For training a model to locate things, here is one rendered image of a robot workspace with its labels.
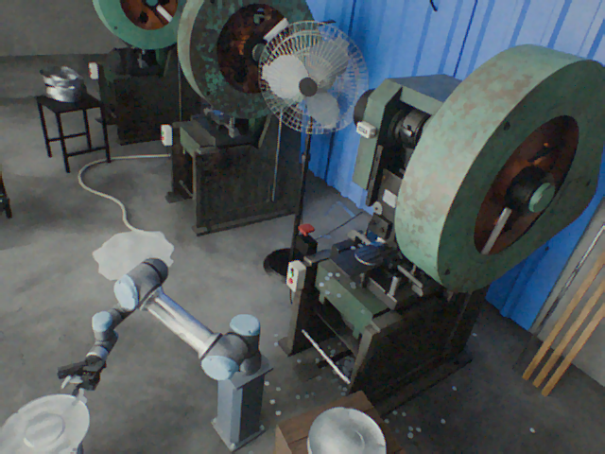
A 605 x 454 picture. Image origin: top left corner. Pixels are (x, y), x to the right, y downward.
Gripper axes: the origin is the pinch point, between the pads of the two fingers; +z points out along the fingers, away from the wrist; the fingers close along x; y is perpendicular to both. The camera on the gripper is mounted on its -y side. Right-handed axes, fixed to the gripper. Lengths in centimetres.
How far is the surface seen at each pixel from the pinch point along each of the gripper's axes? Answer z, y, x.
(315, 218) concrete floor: -214, 84, 35
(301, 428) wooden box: -5, 91, 0
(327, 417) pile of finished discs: -9, 100, -3
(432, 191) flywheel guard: -16, 114, -103
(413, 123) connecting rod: -67, 114, -105
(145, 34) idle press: -299, -85, -69
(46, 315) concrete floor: -70, -55, 35
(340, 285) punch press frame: -59, 100, -29
